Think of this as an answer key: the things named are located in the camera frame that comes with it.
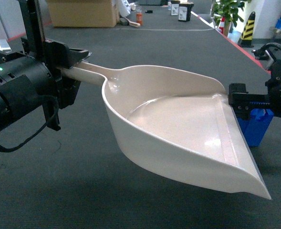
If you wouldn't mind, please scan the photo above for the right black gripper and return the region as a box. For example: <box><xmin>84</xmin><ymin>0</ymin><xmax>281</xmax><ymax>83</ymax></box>
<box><xmin>229</xmin><ymin>60</ymin><xmax>281</xmax><ymax>120</ymax></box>

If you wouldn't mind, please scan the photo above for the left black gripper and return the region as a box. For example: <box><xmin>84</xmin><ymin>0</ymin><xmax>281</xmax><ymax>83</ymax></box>
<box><xmin>21</xmin><ymin>37</ymin><xmax>92</xmax><ymax>131</ymax></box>

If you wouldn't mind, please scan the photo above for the blue plastic block part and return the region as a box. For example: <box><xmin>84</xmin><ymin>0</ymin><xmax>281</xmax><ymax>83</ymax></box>
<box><xmin>238</xmin><ymin>109</ymin><xmax>274</xmax><ymax>146</ymax></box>

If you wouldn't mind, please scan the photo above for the beige plastic dustpan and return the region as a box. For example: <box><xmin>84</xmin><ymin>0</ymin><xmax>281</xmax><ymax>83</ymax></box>
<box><xmin>61</xmin><ymin>62</ymin><xmax>271</xmax><ymax>199</ymax></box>

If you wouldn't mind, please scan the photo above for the large cardboard box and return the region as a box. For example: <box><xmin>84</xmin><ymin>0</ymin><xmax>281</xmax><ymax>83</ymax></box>
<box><xmin>46</xmin><ymin>0</ymin><xmax>119</xmax><ymax>28</ymax></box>

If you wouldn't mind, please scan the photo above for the black yellow traffic cone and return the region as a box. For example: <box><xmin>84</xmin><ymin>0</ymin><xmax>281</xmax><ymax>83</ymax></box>
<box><xmin>238</xmin><ymin>11</ymin><xmax>256</xmax><ymax>48</ymax></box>

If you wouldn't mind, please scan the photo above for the wooden hand brush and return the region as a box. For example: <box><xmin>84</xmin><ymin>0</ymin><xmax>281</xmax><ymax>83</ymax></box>
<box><xmin>119</xmin><ymin>17</ymin><xmax>141</xmax><ymax>28</ymax></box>

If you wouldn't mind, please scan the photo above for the red white traffic cone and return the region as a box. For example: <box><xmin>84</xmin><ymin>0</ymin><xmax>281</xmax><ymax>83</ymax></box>
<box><xmin>218</xmin><ymin>16</ymin><xmax>225</xmax><ymax>34</ymax></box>

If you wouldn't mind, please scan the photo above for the orange bottle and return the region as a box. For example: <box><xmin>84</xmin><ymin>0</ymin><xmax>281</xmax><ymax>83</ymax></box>
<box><xmin>136</xmin><ymin>12</ymin><xmax>143</xmax><ymax>25</ymax></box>

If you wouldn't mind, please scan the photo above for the green potted plant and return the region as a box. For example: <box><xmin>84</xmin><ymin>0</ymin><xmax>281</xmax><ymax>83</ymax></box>
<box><xmin>211</xmin><ymin>0</ymin><xmax>251</xmax><ymax>37</ymax></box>

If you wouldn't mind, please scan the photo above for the white black container behind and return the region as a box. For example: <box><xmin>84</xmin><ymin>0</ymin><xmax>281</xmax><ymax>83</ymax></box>
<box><xmin>171</xmin><ymin>0</ymin><xmax>180</xmax><ymax>16</ymax></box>

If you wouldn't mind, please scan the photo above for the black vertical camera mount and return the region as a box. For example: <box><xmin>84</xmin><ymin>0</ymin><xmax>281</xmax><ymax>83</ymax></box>
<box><xmin>18</xmin><ymin>0</ymin><xmax>45</xmax><ymax>61</ymax></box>

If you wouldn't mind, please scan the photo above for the black cable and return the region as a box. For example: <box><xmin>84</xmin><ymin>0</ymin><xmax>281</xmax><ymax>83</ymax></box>
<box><xmin>0</xmin><ymin>94</ymin><xmax>60</xmax><ymax>153</ymax></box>

